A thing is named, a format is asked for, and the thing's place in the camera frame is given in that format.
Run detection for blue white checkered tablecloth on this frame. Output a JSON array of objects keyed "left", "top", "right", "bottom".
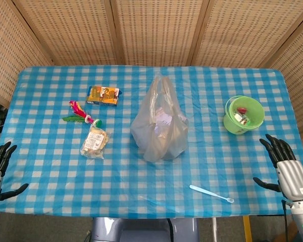
[{"left": 0, "top": 65, "right": 303, "bottom": 219}]

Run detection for colourful feather shuttlecock toy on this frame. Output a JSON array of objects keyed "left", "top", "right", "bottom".
[{"left": 62, "top": 100, "right": 103, "bottom": 127}]

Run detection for small items inside bucket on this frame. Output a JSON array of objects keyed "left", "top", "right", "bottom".
[{"left": 232, "top": 107, "right": 251, "bottom": 125}]

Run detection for light blue toothbrush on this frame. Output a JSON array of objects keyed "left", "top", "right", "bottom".
[{"left": 189, "top": 185, "right": 235, "bottom": 204}]

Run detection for orange printed carton box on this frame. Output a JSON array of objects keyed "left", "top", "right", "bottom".
[{"left": 85, "top": 85, "right": 123, "bottom": 107}]

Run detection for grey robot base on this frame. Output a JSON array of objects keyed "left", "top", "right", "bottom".
[{"left": 90, "top": 217, "right": 200, "bottom": 242}]

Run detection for woven bamboo folding screen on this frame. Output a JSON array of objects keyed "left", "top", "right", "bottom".
[{"left": 0, "top": 0, "right": 303, "bottom": 132}]

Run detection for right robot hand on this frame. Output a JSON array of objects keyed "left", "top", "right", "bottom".
[{"left": 252, "top": 134, "right": 303, "bottom": 202}]

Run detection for transparent plastic bag with contents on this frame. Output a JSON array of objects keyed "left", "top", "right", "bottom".
[{"left": 130, "top": 75, "right": 189, "bottom": 162}]

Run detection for green plastic bucket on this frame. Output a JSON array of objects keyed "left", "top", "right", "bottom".
[{"left": 223, "top": 95, "right": 265, "bottom": 135}]

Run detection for clear snack packet with label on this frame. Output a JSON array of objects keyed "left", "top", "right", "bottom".
[{"left": 80, "top": 125, "right": 111, "bottom": 159}]

